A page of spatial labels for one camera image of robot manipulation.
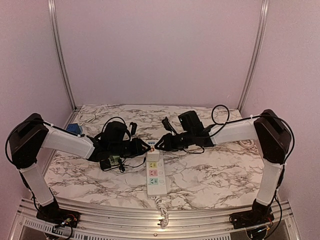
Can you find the right aluminium frame post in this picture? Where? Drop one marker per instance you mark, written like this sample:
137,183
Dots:
262,24

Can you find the teal power strip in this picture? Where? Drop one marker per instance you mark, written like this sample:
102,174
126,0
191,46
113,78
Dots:
79,130

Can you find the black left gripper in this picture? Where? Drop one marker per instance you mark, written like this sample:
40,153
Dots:
137,147

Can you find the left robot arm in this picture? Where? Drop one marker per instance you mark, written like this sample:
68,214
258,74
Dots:
34,137

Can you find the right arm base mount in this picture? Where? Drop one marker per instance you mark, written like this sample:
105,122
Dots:
257,215

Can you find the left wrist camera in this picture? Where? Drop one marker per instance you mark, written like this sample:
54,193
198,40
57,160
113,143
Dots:
133,129

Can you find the black power adapter with cable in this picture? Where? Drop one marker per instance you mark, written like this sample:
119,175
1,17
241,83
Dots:
106,166

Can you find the green plug adapter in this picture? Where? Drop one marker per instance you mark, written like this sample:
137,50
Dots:
114,160

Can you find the left aluminium frame post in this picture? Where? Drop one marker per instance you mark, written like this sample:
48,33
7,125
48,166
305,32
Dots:
59,53

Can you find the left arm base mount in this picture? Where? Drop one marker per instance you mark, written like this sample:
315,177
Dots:
61,217

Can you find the blue cube socket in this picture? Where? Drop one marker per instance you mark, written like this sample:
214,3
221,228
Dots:
72,127

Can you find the aluminium frame post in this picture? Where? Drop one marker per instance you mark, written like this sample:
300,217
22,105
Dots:
59,53
262,24

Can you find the white cube socket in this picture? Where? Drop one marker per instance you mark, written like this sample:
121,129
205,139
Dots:
153,155

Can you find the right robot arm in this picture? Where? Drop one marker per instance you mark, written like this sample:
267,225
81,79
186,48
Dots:
228,163

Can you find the pink round power strip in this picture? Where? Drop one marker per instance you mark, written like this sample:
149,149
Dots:
247,144

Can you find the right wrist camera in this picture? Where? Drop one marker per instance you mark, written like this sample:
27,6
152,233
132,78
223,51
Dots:
167,125

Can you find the long white power strip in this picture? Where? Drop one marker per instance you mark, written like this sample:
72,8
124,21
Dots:
156,185

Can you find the front aluminium rail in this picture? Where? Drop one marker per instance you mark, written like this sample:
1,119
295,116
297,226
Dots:
101,222

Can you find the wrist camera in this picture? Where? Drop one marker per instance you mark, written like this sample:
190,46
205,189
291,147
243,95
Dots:
167,125
133,129

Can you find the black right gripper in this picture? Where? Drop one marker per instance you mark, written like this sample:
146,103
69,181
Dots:
167,142

